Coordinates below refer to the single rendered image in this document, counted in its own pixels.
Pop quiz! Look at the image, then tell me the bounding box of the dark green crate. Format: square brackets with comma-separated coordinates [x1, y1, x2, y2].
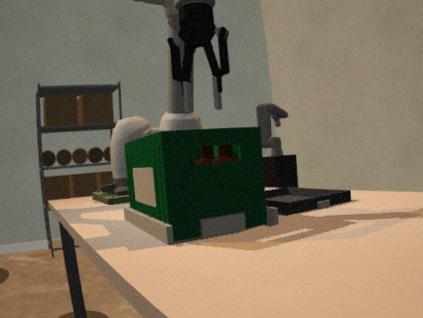
[124, 127, 267, 241]

